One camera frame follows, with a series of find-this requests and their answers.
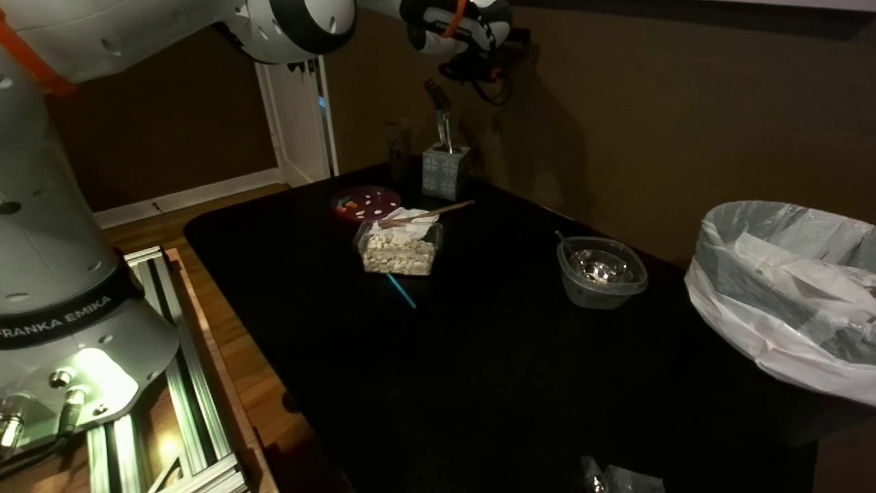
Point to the red dotted round plate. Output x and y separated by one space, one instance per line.
363 203

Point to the clear round plastic container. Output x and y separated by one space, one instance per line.
600 273

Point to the grey square utensil holder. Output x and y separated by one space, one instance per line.
445 171

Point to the clear box of popcorn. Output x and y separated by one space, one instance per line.
404 241

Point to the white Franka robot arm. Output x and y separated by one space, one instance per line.
54 258

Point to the white bag lined trash bin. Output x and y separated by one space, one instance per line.
792 289

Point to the crumpled foil object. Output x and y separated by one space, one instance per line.
618 481

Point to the teal drinking straw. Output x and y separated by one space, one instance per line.
401 289

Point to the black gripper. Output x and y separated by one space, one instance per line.
473 40

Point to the aluminium extrusion robot frame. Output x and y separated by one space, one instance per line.
173 402

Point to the white plastic spoon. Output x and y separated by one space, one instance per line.
429 211

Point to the white door with handle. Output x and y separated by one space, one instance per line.
299 122

